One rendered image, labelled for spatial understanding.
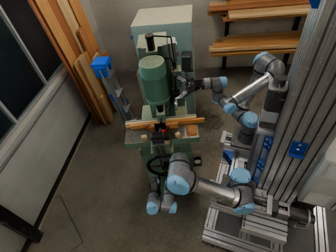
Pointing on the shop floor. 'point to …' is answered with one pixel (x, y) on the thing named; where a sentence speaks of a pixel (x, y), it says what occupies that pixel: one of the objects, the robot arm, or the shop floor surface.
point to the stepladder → (104, 72)
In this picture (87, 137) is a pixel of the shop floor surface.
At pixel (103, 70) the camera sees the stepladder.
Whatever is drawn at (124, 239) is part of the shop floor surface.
